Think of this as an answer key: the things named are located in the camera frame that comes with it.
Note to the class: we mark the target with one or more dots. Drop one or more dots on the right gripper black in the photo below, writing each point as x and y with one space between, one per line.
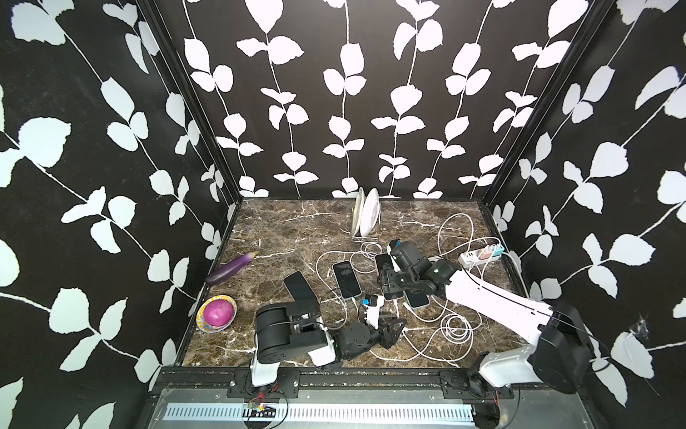
387 281

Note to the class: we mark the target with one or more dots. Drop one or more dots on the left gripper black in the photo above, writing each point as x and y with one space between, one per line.
388 339

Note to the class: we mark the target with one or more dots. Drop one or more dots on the black phone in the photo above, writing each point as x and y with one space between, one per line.
417 299
346 280
386 278
298 287

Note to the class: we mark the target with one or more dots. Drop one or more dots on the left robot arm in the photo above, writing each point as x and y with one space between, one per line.
284 331

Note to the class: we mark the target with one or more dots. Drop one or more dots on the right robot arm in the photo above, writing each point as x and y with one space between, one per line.
558 348

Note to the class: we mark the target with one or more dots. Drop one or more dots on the clear plate rack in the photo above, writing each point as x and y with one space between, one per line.
354 231

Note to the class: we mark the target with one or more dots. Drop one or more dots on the white plate in rack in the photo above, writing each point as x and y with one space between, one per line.
370 213

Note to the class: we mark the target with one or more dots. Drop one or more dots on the white power strip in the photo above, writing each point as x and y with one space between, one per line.
481 256

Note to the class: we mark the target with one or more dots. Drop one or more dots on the purple onion in bowl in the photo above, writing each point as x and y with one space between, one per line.
218 313

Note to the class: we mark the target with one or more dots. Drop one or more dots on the yellow rimmed bowl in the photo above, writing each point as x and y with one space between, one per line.
203 326

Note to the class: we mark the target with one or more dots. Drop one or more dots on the purple eggplant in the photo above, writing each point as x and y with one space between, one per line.
223 273

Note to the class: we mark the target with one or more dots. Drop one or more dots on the white perforated strip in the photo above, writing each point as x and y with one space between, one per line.
419 414

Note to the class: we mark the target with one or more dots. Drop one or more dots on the black front rail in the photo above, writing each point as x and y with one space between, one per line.
235 382

